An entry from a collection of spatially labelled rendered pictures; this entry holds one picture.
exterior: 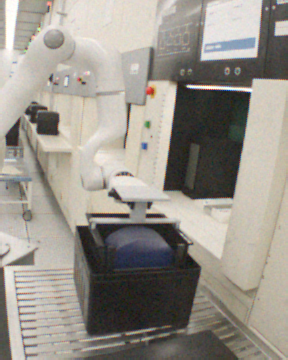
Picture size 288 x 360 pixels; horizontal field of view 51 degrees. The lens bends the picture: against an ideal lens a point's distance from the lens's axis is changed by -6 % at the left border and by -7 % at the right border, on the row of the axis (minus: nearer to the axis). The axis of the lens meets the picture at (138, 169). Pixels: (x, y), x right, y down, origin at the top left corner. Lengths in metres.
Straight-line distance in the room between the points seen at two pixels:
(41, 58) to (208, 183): 1.01
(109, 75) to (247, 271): 0.66
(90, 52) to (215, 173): 0.90
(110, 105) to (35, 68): 0.24
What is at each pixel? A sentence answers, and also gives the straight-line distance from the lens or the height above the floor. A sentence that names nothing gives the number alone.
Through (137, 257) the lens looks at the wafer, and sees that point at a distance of 0.79.
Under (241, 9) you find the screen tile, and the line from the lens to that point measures 1.03.
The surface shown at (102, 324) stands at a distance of 0.80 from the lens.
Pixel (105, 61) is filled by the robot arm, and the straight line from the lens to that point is 0.96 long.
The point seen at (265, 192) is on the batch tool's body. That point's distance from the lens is 0.78.
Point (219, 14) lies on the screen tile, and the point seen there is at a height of 1.63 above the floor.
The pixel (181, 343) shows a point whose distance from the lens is 0.68.
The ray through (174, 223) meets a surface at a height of 1.00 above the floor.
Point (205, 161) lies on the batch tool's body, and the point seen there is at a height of 1.06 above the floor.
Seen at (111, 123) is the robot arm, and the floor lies 1.23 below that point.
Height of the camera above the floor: 1.31
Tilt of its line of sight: 12 degrees down
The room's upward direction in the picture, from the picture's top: 7 degrees clockwise
